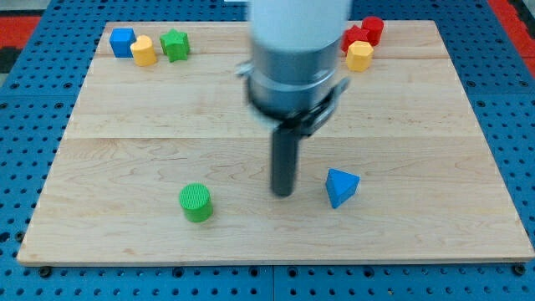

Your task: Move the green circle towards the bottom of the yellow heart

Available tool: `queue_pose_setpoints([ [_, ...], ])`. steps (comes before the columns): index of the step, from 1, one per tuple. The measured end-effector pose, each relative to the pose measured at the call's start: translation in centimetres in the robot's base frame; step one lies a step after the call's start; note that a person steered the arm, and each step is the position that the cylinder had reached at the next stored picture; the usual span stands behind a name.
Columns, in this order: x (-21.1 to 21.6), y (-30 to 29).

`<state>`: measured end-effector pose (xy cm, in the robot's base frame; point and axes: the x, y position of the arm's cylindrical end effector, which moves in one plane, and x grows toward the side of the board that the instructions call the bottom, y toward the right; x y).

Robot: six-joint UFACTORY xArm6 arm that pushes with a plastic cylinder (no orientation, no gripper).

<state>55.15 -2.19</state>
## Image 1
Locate blue cube block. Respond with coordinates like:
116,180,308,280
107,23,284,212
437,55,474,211
109,28,136,58

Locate yellow hexagon block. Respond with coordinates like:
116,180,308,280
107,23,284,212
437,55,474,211
346,41,374,72

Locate green star block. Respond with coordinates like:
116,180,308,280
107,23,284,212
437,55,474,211
160,28,191,63

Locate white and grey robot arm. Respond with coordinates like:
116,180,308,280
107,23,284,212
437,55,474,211
237,0,351,197

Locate green cylinder block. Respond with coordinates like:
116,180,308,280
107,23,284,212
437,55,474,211
179,182,213,222

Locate red star block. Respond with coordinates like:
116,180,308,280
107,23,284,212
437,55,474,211
340,25,369,53

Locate wooden board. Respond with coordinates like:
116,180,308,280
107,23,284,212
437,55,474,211
17,21,534,267

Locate red cylinder block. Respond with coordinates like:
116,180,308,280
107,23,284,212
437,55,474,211
361,16,385,46

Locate yellow heart block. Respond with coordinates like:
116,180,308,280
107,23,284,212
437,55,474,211
130,35,158,67

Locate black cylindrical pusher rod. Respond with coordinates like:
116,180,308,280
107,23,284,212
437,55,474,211
270,126,300,197

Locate blue triangle block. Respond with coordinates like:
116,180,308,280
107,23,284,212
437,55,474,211
325,169,360,209

